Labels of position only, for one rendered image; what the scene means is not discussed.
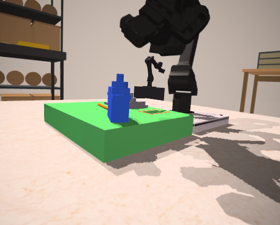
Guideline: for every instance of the green flat block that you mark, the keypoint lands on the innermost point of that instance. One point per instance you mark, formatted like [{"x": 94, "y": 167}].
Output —
[{"x": 87, "y": 125}]

